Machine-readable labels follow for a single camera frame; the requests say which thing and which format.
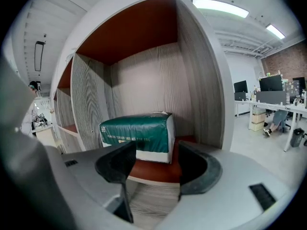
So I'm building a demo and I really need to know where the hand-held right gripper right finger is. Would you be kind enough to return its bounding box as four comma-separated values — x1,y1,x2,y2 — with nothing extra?
177,140,224,202

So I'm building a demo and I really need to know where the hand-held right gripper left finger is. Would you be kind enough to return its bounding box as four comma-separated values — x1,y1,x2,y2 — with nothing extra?
94,141,138,224

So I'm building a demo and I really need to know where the green book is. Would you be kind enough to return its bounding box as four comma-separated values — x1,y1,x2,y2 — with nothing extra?
99,111,176,164

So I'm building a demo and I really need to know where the grey wooden desk with hutch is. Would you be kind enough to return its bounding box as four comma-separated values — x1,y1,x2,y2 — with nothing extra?
49,0,235,225

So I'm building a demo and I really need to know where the white office desk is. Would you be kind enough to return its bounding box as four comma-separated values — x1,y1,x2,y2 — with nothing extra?
234,99,307,152

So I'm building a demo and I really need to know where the black computer monitor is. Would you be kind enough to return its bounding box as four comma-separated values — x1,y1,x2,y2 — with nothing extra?
233,80,248,94
292,77,307,91
259,74,284,92

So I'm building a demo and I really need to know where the cardboard box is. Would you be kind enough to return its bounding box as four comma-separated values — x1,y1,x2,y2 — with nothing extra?
251,112,267,130

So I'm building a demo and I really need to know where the black waste bin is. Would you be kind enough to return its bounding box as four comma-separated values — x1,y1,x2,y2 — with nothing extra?
290,127,306,148

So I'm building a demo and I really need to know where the black rectangular ceiling lamp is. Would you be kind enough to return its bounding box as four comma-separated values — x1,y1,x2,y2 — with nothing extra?
34,40,47,72

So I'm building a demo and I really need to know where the white ceiling light panel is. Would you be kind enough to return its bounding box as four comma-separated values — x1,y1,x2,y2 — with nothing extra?
191,0,250,19
265,23,286,40

